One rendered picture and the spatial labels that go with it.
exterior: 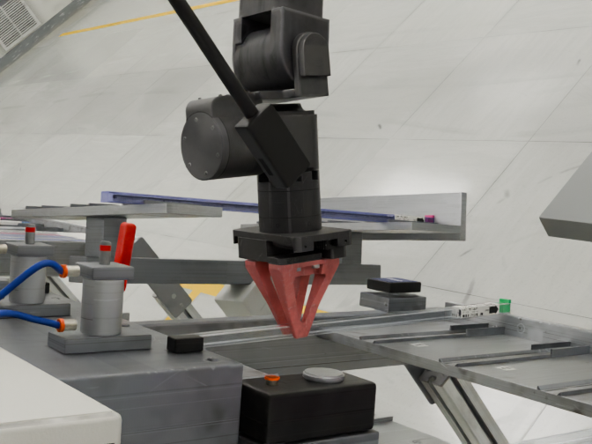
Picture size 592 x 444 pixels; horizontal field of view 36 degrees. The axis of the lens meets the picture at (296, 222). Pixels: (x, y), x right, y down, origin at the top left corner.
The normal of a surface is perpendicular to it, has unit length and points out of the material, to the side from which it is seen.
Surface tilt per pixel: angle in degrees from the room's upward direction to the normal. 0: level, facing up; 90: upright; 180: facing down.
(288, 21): 91
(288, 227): 68
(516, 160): 0
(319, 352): 90
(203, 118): 54
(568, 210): 0
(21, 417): 43
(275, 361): 90
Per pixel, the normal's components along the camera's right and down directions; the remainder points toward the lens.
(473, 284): -0.50, -0.74
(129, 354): 0.07, -1.00
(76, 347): 0.60, 0.08
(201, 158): -0.72, 0.11
